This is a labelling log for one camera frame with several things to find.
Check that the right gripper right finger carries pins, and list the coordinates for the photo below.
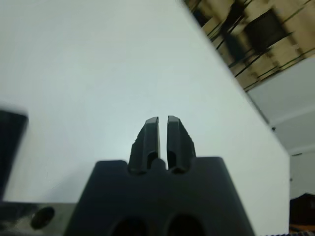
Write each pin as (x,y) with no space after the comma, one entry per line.
(177,137)

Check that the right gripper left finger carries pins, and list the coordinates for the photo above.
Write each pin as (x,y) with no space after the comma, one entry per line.
(150,137)

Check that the black phone-like camera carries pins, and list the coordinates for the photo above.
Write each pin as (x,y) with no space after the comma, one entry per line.
(12,147)

